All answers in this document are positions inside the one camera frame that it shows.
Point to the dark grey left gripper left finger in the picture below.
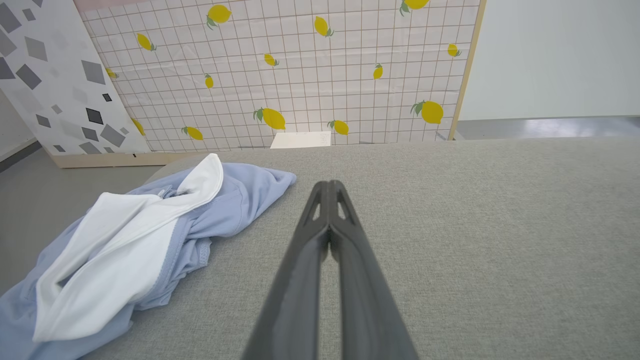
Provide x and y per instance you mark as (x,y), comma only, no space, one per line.
(292,300)

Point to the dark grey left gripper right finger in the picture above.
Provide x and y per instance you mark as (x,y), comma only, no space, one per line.
(367,300)

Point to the light blue polo shirt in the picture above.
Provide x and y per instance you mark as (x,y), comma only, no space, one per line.
(240,200)

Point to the small white box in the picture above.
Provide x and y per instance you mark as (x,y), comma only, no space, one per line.
(301,140)

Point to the lemon print grid panel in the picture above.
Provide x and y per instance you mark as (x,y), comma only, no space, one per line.
(320,85)

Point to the light wooden base board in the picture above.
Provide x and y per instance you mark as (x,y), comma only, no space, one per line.
(110,159)

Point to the white grey terrazzo print panel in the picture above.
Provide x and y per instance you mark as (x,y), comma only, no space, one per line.
(55,75)

